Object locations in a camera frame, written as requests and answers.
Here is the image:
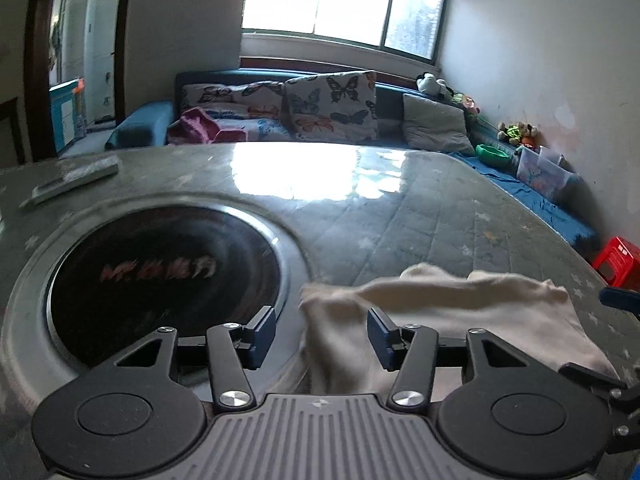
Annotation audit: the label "wide butterfly print pillow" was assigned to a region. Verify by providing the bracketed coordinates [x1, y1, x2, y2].
[180, 80, 286, 143]

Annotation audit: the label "small brown plush toys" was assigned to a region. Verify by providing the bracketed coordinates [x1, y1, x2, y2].
[496, 121, 540, 147]

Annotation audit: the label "dark wooden door frame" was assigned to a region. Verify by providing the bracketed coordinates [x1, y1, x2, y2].
[24, 0, 137, 161]

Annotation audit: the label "panda plush toy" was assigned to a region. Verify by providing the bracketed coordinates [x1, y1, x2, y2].
[416, 72, 453, 100]

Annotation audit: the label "green bowl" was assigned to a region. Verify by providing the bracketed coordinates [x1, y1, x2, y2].
[475, 143, 513, 168]

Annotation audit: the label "round black induction cooktop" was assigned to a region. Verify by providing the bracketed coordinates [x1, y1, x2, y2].
[46, 203, 293, 368]

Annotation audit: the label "cream sweater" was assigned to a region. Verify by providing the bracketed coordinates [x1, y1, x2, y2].
[299, 262, 621, 395]

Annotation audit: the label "pink and green plush toy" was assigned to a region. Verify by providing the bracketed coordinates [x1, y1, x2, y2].
[450, 91, 481, 116]

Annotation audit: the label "red plastic stool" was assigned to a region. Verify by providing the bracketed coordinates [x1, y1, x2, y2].
[591, 236, 640, 291]

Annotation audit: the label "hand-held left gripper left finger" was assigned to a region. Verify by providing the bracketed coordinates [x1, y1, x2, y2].
[112, 305, 277, 411]

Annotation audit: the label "grey quilted table cover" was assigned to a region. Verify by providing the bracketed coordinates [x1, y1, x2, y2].
[0, 141, 640, 480]

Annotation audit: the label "dark wooden cabinet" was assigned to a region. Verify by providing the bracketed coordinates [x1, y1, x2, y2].
[0, 97, 26, 168]

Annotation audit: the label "blue and white toy cabinet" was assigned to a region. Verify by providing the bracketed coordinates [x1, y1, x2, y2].
[49, 77, 87, 153]

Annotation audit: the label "grey remote control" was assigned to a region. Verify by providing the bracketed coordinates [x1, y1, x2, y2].
[31, 156, 120, 206]

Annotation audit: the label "clear plastic storage box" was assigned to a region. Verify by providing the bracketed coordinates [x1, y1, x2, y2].
[515, 145, 573, 203]

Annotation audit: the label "grey pillow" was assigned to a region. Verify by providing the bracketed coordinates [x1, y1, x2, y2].
[401, 92, 476, 156]

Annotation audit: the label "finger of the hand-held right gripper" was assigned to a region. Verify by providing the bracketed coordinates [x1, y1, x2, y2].
[599, 287, 640, 318]
[559, 361, 640, 455]

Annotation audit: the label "teal sofa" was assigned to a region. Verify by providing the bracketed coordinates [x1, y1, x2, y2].
[104, 69, 601, 256]

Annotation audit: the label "square butterfly print pillow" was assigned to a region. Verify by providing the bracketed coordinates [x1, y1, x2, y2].
[282, 70, 379, 143]

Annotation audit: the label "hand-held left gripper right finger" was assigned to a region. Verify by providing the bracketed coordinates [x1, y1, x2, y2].
[366, 306, 532, 409]

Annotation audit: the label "pink cloth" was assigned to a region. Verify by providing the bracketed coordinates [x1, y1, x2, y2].
[167, 108, 248, 145]

